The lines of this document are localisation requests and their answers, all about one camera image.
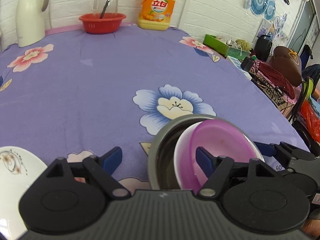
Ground red black woven cloth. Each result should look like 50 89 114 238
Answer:
258 62 296 99

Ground blue paper fan decorations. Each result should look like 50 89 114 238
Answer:
244 0 287 30

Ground white thermos jug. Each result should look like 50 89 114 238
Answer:
16 0 49 47

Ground person right hand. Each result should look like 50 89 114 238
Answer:
302 219 320 239

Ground ceramic bowl red pattern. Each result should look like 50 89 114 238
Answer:
173 123 266 190

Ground green box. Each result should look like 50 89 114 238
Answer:
203 34 250 60

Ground purple floral tablecloth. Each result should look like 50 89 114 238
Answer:
1 26 306 190

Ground yellow dish soap bottle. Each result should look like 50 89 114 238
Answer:
137 0 176 31

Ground red plastic basket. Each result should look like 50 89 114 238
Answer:
79 12 126 34

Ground black speaker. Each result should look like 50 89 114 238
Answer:
254 35 272 62

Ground brown bag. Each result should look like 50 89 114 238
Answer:
267 46 302 87

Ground white plate with flower print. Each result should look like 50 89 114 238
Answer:
1 146 47 239

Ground stainless steel bowl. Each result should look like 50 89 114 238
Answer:
147 114 249 190

